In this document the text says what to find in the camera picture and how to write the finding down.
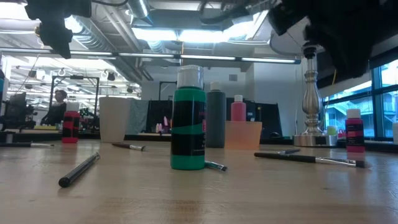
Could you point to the large grey paint bottle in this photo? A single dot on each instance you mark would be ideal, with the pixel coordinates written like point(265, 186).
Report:
point(215, 118)

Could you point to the person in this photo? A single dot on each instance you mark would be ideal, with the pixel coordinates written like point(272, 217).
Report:
point(57, 112)

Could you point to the teal hanging cloth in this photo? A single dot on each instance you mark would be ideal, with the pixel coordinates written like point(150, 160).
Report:
point(136, 119)

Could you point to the black background rig frame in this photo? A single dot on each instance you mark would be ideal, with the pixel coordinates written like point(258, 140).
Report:
point(74, 77)

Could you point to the small red paint bottle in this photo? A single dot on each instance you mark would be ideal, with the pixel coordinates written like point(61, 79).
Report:
point(71, 127)

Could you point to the black partition panel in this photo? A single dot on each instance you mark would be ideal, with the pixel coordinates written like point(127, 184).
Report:
point(270, 118)

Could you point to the black paintbrush silver ferrule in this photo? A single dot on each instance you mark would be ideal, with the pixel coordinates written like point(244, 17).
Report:
point(77, 170)
point(289, 151)
point(127, 145)
point(216, 166)
point(295, 158)
point(21, 144)

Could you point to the large coral paint bottle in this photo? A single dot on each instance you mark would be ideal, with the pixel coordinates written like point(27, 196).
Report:
point(238, 112)

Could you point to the silver lamp cream shade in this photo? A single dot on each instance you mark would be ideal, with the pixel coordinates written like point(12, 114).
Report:
point(311, 102)

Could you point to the orange translucent plastic tray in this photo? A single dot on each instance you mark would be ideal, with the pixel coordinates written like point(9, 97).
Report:
point(244, 135)

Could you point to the black monitor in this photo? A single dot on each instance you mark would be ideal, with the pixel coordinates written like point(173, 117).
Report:
point(17, 107)

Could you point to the white paper cup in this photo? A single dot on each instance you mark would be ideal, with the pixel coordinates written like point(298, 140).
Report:
point(113, 119)

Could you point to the long light bar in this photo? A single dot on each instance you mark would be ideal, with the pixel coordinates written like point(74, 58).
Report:
point(174, 56)

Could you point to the small pink background bottle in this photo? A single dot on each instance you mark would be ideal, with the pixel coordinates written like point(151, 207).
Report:
point(161, 127)
point(157, 127)

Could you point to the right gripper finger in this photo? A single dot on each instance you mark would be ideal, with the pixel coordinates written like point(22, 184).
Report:
point(345, 53)

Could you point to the pale green cup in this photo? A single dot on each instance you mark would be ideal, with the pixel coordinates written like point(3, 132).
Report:
point(331, 130)

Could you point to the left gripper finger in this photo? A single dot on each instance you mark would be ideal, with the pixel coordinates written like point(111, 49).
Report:
point(59, 34)

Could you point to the small magenta paint bottle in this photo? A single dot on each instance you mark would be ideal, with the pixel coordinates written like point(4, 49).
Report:
point(354, 133)

